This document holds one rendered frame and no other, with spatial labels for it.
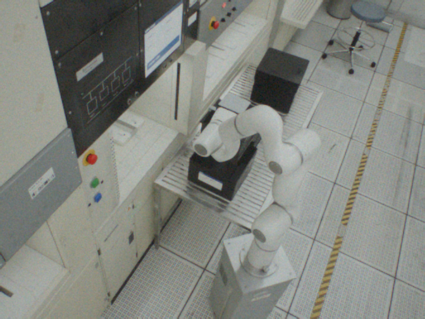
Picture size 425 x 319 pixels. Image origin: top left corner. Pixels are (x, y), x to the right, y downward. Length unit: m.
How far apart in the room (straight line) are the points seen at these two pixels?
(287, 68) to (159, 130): 0.91
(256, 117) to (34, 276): 1.11
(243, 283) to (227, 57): 1.58
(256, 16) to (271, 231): 2.15
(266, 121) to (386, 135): 2.80
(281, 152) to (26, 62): 0.76
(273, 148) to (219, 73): 1.44
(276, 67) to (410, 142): 1.92
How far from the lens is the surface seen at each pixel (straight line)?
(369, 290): 3.00
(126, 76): 1.47
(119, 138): 2.15
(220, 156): 1.64
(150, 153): 2.11
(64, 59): 1.17
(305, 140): 1.33
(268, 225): 1.55
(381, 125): 4.13
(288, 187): 1.42
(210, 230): 2.86
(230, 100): 1.83
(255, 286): 1.89
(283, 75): 2.52
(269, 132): 1.31
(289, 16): 3.51
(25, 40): 1.05
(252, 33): 3.12
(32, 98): 1.13
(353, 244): 3.12
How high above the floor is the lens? 2.47
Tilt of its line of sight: 49 degrees down
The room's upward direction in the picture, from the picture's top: 10 degrees clockwise
